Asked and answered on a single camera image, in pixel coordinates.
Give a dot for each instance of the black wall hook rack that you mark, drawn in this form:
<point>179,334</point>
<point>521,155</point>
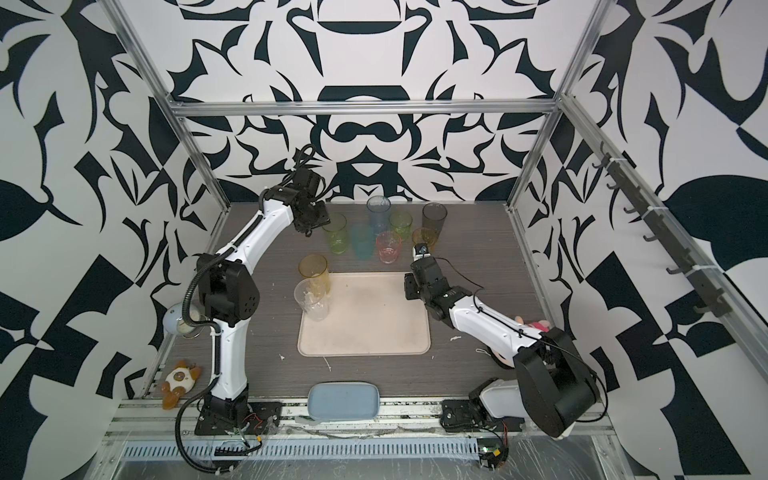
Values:
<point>659,221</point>

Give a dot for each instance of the amber plastic cup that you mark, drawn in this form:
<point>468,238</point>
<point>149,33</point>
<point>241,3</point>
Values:
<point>315,268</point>

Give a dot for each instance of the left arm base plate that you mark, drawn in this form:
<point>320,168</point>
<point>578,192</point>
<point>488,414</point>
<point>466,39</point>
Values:
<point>226,418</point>

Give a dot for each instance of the pink plastic cup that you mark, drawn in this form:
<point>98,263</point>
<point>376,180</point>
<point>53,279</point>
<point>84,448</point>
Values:
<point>388,246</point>

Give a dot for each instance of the grey smoked plastic cup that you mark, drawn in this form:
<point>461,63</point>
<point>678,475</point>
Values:
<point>434,216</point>

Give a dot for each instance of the beige plastic tray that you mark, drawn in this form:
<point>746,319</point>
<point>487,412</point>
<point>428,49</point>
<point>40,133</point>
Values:
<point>368,315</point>

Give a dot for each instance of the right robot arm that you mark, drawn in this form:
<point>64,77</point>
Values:
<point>554,387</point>

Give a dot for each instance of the yellow plastic cup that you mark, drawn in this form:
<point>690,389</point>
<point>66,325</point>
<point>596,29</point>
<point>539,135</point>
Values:
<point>427,235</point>

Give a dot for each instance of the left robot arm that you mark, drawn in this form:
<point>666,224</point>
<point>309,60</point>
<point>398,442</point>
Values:
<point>224,280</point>

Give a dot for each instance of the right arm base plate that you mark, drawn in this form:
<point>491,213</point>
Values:
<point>469,415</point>

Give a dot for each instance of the white slotted cable duct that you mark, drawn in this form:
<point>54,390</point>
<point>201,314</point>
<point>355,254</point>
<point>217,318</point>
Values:
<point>339,449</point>

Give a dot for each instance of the white brown plush toy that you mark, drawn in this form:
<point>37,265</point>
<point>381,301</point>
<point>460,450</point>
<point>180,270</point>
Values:
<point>178,382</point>

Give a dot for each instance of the blue clear plastic cup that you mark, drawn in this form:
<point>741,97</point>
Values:
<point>378,208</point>

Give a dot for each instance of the blue grey oval dish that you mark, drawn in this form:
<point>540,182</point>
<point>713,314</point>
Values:
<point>343,401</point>

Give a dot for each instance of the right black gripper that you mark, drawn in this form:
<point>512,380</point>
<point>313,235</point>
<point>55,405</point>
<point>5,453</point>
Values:
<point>408,285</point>

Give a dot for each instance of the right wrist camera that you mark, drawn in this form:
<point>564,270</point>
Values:
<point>421,251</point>

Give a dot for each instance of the small green plastic cup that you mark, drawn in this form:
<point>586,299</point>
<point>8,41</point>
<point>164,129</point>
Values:
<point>401,222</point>

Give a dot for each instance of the white mug gold handle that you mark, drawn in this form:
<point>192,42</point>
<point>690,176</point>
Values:
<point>173,321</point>

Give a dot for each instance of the teal frosted plastic cup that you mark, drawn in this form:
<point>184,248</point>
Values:
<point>362,240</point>

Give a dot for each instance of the cartoon face plush toy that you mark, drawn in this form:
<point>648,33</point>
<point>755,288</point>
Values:
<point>525,335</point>

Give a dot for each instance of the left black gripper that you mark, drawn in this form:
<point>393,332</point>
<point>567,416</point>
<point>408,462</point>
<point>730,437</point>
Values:
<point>321,207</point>

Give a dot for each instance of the tall green plastic cup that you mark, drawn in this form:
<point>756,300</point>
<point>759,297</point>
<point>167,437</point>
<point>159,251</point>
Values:
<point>336,233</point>

